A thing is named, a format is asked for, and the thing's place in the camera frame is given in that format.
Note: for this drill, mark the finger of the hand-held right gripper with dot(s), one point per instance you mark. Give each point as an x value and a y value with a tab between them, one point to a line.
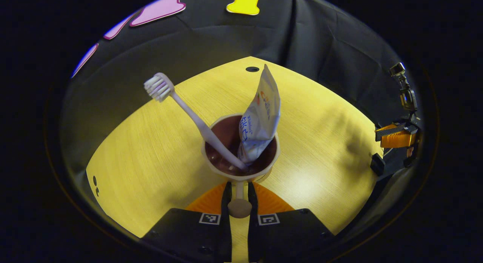
394	136

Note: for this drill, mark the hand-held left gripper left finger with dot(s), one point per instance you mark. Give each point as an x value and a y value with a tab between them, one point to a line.
226	233

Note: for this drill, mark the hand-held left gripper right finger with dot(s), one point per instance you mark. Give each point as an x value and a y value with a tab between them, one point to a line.
253	236

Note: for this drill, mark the white toothpaste tube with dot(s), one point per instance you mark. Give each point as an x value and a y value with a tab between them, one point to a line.
260	116

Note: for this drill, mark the white toothbrush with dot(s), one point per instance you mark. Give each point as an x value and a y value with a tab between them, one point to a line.
188	112

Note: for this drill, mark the wooden desktop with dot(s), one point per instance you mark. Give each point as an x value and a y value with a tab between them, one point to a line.
151	153

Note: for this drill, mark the black desk clamp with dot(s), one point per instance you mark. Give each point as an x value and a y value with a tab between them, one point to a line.
377	164

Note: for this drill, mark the black backdrop cloth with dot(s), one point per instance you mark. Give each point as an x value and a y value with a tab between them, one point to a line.
211	40

